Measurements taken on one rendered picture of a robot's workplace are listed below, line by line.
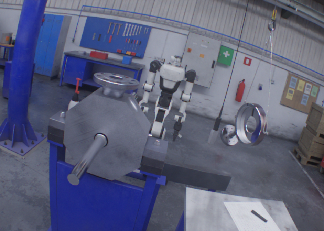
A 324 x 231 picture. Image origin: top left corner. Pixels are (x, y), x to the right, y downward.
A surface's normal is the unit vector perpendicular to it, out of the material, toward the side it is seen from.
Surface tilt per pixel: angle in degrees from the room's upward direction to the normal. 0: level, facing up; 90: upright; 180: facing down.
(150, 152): 90
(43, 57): 90
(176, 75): 90
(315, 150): 90
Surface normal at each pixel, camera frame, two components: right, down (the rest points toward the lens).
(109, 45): -0.08, 0.26
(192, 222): 0.25, -0.93
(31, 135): 0.29, 0.34
